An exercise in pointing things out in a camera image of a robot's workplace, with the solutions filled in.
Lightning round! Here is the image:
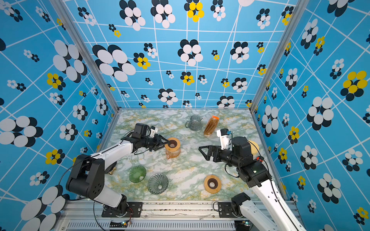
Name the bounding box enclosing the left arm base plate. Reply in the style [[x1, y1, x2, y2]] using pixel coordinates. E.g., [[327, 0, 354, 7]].
[[101, 202, 143, 218]]

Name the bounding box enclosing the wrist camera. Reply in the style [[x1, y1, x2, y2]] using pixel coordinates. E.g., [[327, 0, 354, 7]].
[[216, 129, 232, 150], [149, 126, 158, 138]]

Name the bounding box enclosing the green glass dripper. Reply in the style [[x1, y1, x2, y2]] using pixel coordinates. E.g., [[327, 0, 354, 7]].
[[129, 166, 146, 183]]

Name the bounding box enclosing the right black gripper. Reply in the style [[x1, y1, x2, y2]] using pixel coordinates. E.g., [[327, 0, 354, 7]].
[[200, 145, 242, 170]]

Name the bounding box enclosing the grey glass dripper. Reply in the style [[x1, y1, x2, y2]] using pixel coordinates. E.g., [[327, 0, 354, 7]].
[[147, 173, 169, 194]]

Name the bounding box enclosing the aluminium front rail frame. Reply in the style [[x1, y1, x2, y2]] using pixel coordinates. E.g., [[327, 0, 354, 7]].
[[54, 200, 307, 231]]

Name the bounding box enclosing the grey glass carafe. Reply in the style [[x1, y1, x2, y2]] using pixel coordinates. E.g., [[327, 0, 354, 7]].
[[185, 115, 203, 131]]

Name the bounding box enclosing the wooden dripper ring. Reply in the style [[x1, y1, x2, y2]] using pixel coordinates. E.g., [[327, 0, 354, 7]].
[[203, 174, 222, 194], [165, 137, 182, 151]]

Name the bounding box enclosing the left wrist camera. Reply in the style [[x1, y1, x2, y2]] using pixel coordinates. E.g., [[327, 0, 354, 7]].
[[149, 126, 158, 138]]

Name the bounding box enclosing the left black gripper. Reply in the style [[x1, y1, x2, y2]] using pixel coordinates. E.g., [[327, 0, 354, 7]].
[[141, 134, 169, 152]]

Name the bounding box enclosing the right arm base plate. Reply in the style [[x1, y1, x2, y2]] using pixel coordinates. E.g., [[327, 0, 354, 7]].
[[217, 202, 240, 218]]

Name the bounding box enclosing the amber glass carafe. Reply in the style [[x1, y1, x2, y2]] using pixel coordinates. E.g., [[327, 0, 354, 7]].
[[165, 138, 181, 159]]

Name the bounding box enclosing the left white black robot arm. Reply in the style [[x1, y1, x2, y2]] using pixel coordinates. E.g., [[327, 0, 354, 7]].
[[66, 123, 169, 216]]

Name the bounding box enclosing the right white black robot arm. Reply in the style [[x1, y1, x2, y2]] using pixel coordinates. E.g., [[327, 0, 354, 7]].
[[198, 137, 305, 231]]

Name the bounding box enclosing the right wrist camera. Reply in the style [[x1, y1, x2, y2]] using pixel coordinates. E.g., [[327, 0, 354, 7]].
[[216, 129, 232, 150]]

